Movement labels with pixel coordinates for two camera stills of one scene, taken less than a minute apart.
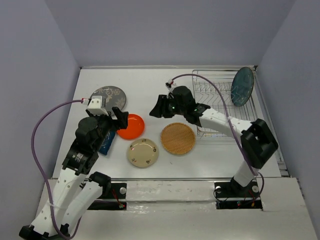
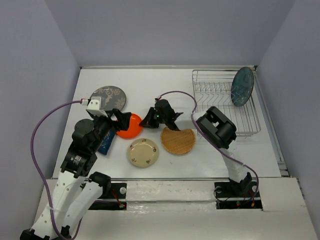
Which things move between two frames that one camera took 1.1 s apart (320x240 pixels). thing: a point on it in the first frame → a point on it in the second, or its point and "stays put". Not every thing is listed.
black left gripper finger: [122, 118] stays put
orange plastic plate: [135, 129] stays put
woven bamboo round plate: [178, 138] stays put
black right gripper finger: [162, 108] → [149, 119]
